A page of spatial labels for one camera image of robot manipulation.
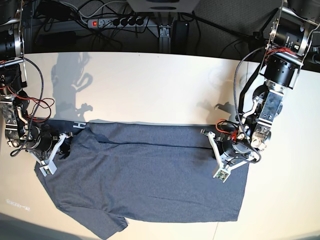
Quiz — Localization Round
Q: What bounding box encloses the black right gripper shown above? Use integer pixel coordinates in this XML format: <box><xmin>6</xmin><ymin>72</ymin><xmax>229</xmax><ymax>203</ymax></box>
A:
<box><xmin>29</xmin><ymin>127</ymin><xmax>72</xmax><ymax>163</ymax></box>

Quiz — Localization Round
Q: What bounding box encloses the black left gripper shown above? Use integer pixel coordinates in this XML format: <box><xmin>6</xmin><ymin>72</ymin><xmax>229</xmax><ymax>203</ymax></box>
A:
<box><xmin>216</xmin><ymin>136</ymin><xmax>260</xmax><ymax>164</ymax></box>

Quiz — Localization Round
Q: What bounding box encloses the blue grey T-shirt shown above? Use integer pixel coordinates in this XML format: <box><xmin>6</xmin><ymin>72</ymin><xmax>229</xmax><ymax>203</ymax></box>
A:
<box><xmin>34</xmin><ymin>120</ymin><xmax>249</xmax><ymax>240</ymax></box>

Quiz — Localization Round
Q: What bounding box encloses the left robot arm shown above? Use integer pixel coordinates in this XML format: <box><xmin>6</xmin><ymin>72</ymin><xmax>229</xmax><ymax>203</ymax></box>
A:
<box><xmin>214</xmin><ymin>0</ymin><xmax>320</xmax><ymax>166</ymax></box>

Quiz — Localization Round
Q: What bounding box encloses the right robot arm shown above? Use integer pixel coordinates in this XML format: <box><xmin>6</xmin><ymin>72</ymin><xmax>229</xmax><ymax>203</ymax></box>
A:
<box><xmin>0</xmin><ymin>0</ymin><xmax>73</xmax><ymax>165</ymax></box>

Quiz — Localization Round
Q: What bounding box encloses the black tripod stand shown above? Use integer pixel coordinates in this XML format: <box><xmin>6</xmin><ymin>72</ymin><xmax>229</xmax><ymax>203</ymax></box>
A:
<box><xmin>192</xmin><ymin>7</ymin><xmax>320</xmax><ymax>63</ymax></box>

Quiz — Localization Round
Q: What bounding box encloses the black power adapter brick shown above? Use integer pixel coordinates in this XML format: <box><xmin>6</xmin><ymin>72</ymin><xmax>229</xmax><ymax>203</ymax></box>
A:
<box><xmin>171</xmin><ymin>20</ymin><xmax>190</xmax><ymax>55</ymax></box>

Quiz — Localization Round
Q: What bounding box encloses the white power strip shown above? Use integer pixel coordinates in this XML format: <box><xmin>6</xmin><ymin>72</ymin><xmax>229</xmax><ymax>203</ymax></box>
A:
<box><xmin>86</xmin><ymin>16</ymin><xmax>149</xmax><ymax>29</ymax></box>

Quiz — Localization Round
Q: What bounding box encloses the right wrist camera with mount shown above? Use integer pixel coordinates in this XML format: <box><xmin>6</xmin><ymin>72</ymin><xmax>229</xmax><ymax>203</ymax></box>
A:
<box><xmin>26</xmin><ymin>132</ymin><xmax>74</xmax><ymax>177</ymax></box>

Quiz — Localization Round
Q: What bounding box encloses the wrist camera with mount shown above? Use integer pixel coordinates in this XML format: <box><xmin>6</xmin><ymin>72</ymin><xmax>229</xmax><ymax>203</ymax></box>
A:
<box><xmin>26</xmin><ymin>132</ymin><xmax>74</xmax><ymax>177</ymax></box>
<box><xmin>200</xmin><ymin>129</ymin><xmax>260</xmax><ymax>182</ymax></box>

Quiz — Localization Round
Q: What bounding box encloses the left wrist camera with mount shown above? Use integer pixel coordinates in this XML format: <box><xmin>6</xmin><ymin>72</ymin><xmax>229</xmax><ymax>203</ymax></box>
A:
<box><xmin>200</xmin><ymin>129</ymin><xmax>260</xmax><ymax>182</ymax></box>

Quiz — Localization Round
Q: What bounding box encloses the aluminium frame post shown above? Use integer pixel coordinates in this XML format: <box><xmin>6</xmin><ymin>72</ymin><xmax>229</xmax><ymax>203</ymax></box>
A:
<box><xmin>157</xmin><ymin>12</ymin><xmax>172</xmax><ymax>54</ymax></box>

